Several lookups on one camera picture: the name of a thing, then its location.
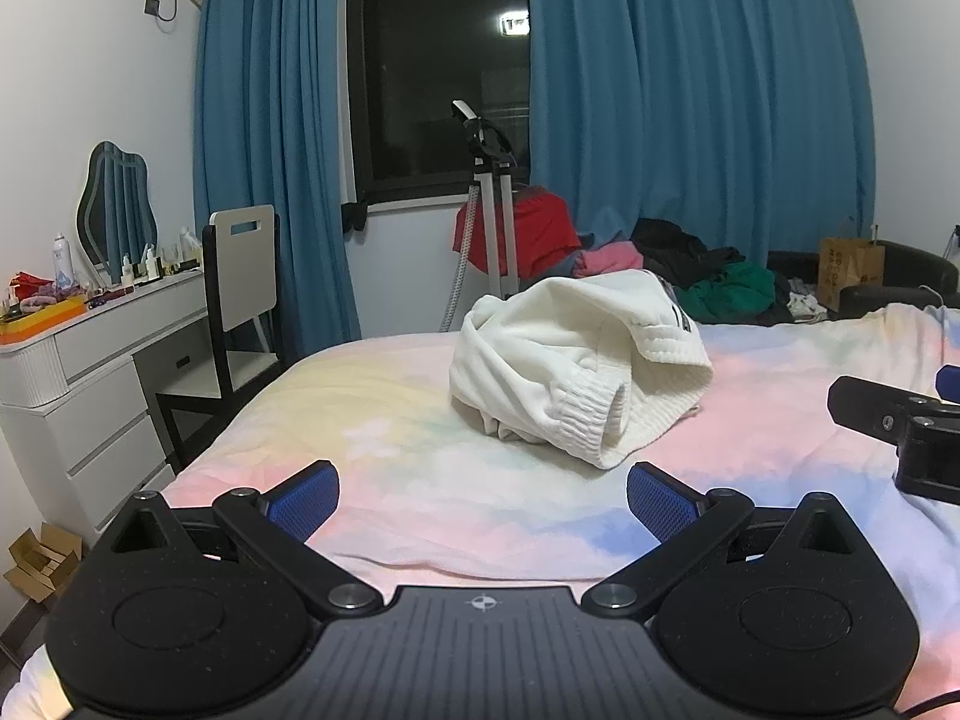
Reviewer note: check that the red pouch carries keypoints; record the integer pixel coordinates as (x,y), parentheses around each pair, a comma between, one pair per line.
(30,285)

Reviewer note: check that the cardboard box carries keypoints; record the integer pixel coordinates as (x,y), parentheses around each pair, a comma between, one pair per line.
(37,562)

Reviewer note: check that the pink garment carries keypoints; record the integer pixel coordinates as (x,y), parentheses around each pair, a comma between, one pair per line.
(611,259)

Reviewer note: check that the black garment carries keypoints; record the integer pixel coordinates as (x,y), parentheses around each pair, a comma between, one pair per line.
(667,240)

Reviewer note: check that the orange tray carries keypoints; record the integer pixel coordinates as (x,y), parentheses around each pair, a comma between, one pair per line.
(52,315)

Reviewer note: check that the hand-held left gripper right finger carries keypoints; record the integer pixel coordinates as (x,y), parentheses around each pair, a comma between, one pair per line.
(658,501)

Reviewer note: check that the black sofa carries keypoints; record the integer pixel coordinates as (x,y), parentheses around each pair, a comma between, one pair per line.
(911,262)

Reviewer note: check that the white and black chair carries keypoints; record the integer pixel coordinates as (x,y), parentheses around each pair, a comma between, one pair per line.
(240,270)

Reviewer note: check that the garment steamer stand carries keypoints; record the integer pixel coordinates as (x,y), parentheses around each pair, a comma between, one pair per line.
(495,240)

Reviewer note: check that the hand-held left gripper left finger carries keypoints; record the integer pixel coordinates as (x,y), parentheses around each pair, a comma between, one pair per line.
(304,501)

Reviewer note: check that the row of cosmetic bottles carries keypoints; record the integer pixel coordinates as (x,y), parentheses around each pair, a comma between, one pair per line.
(154,264)

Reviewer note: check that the black wall socket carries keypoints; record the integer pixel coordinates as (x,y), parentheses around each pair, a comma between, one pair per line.
(151,6)

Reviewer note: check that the white patterned garment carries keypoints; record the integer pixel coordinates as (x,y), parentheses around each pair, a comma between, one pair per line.
(806,306)

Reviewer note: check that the blue garment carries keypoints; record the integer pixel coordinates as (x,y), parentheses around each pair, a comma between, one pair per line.
(574,265)

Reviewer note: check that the green garment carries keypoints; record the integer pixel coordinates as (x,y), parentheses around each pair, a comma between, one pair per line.
(735,289)

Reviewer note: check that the pastel tie-dye blanket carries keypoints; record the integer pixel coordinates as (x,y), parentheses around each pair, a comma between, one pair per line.
(375,427)

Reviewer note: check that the blue curtain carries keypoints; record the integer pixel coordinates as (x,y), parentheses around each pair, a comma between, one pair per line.
(270,127)
(675,90)

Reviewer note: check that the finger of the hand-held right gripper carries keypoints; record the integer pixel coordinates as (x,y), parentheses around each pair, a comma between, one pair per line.
(950,379)
(877,409)

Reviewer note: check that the red garment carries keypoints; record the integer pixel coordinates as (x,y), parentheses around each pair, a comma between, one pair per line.
(540,232)

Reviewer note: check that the wavy vanity mirror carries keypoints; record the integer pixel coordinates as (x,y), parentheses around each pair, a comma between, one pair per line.
(116,210)

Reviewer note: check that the white dressing table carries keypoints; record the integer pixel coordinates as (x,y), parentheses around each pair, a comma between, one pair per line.
(105,405)

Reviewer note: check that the white knit sweater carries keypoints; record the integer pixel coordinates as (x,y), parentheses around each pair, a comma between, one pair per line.
(540,345)

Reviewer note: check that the dark window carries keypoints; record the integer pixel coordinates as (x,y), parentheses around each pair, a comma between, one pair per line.
(427,75)

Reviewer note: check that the white spray bottle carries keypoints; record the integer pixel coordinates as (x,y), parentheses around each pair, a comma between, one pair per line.
(60,262)

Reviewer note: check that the brown paper bag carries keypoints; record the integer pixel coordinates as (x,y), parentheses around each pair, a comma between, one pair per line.
(851,270)

